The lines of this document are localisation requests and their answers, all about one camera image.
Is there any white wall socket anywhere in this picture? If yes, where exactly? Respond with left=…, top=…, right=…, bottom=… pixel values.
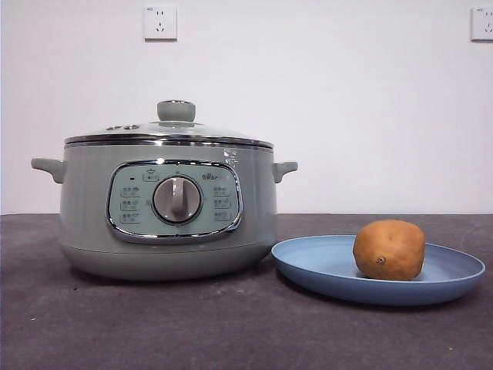
left=143, top=5, right=179, bottom=42
left=470, top=6, right=493, bottom=42

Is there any brown potato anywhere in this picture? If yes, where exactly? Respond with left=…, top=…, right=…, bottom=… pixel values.
left=353, top=219, right=427, bottom=281

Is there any pale green electric steamer pot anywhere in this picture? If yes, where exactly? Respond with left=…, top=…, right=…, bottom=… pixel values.
left=30, top=143, right=300, bottom=281

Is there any glass lid with green knob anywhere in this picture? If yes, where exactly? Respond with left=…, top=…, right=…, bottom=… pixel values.
left=63, top=99, right=276, bottom=150

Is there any blue round plate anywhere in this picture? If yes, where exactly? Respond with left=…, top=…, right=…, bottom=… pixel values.
left=270, top=234, right=487, bottom=308

